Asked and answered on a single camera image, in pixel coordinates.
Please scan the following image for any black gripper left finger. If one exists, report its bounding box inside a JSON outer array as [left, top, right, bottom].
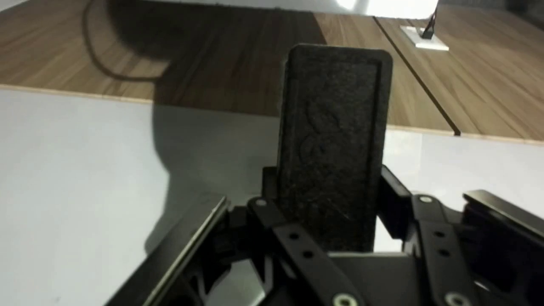
[[104, 167, 368, 306]]

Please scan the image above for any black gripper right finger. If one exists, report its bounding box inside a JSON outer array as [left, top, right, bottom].
[[376, 164, 544, 306]]

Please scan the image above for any white object with dark post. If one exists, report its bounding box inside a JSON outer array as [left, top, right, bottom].
[[400, 25, 451, 53]]

